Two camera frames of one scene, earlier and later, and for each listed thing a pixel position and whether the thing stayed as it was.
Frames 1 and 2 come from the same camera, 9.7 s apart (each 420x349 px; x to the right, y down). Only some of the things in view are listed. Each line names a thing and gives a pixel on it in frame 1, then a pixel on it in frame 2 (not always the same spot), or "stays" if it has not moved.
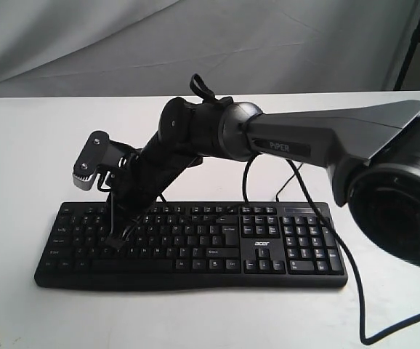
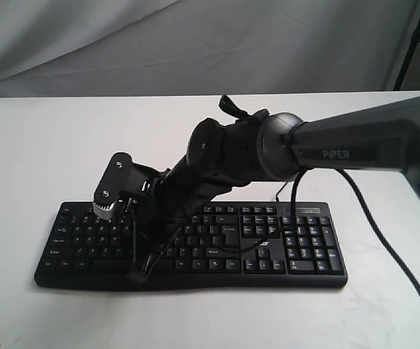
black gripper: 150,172 to 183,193
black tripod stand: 418,36 stays
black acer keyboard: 196,245 stays
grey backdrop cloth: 78,49 stays
